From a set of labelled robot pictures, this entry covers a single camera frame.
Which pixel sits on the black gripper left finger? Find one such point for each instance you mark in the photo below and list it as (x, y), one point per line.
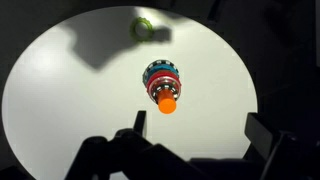
(140, 125)

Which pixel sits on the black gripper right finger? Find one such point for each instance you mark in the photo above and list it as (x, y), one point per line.
(263, 133)

